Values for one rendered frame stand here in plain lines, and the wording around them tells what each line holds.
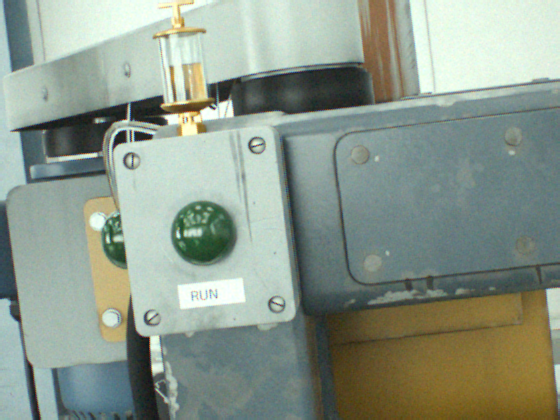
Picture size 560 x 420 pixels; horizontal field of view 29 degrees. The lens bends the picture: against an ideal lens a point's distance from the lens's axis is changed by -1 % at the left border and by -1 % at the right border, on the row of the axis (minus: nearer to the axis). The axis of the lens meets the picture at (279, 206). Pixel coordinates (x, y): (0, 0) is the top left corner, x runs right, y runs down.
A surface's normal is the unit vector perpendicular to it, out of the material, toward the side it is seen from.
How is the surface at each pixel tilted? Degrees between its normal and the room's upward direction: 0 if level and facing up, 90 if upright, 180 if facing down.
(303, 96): 90
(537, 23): 90
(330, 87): 90
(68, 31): 90
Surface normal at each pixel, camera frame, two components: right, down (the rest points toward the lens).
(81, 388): -0.59, 0.14
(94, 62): -0.82, 0.13
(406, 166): -0.07, 0.06
